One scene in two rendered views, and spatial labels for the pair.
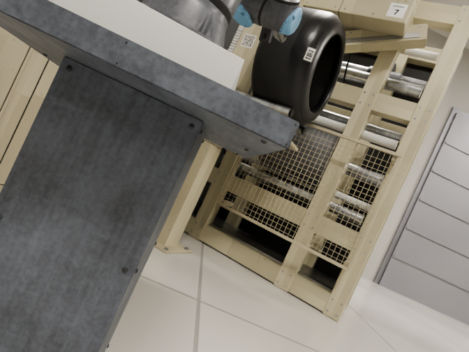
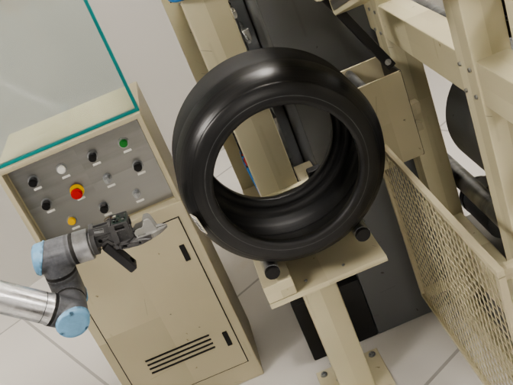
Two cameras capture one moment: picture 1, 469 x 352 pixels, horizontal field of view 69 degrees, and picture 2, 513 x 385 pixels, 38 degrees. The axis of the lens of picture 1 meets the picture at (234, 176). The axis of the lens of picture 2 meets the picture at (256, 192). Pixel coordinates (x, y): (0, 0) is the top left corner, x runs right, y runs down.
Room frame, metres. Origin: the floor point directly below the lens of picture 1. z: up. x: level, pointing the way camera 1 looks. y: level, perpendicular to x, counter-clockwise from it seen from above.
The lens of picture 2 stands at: (0.92, -1.75, 2.05)
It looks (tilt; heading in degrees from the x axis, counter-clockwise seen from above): 27 degrees down; 64
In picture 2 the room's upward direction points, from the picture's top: 23 degrees counter-clockwise
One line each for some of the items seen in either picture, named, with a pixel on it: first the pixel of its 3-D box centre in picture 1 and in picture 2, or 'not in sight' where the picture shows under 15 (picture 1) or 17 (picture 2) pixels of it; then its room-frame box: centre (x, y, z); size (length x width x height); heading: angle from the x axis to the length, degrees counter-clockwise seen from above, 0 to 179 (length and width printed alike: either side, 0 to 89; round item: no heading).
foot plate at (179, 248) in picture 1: (162, 240); (356, 381); (1.95, 0.21, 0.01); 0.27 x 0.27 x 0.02; 64
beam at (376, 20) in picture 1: (356, 15); not in sight; (2.07, -0.27, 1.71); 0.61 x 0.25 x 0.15; 64
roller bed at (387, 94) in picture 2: not in sight; (381, 112); (2.30, 0.01, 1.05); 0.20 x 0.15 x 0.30; 64
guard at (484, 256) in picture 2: (301, 181); (452, 286); (2.06, -0.37, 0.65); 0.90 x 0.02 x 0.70; 64
